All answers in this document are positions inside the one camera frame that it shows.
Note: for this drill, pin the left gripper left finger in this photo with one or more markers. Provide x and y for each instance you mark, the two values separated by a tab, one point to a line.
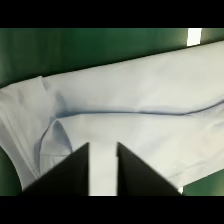
70	176

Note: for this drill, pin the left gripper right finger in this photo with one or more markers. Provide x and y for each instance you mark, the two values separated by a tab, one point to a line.
138	178

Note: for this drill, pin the light blue shirt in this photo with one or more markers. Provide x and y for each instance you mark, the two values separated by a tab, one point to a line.
133	93

